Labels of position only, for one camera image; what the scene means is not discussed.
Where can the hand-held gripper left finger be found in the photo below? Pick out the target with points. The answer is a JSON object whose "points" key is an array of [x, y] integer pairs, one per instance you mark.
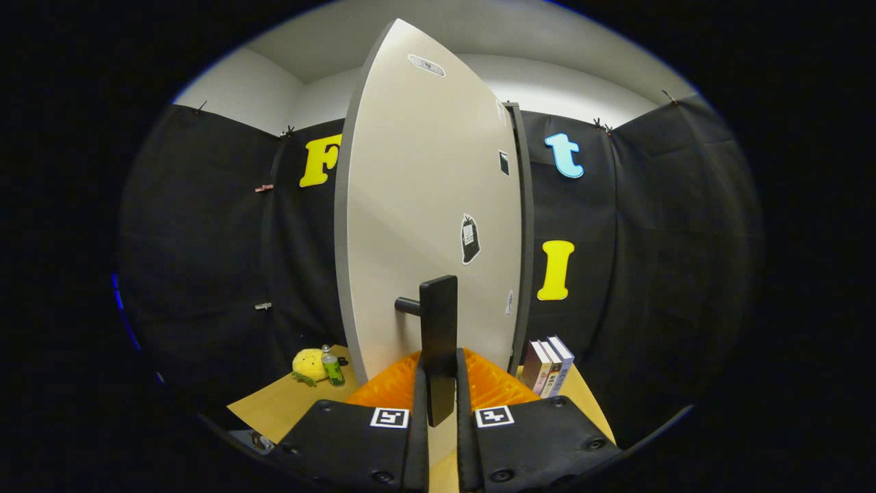
{"points": [[356, 445]]}

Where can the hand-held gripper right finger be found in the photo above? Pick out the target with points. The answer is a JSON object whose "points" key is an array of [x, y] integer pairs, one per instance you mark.
{"points": [[540, 445]]}

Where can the dark grey shoe cabinet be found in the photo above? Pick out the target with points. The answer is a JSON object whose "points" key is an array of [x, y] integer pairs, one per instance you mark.
{"points": [[527, 239]]}

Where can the beige shoe cabinet door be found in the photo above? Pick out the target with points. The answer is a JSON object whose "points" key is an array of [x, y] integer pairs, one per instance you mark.
{"points": [[410, 205]]}

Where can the green drink bottle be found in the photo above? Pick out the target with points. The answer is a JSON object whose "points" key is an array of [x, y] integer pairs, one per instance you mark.
{"points": [[333, 370]]}

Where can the lavender spine book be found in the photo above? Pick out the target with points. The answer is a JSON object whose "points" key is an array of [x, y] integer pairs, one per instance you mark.
{"points": [[564, 359]]}

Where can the yellow pineapple plush toy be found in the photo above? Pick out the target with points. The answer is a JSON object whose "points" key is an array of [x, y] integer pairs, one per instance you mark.
{"points": [[308, 364]]}

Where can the black backdrop cloth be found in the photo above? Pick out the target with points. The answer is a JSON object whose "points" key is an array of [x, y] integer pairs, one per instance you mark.
{"points": [[650, 239]]}

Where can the black cloth clip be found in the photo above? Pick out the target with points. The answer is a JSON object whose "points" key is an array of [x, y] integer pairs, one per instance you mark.
{"points": [[288, 130], [671, 98], [602, 125]]}

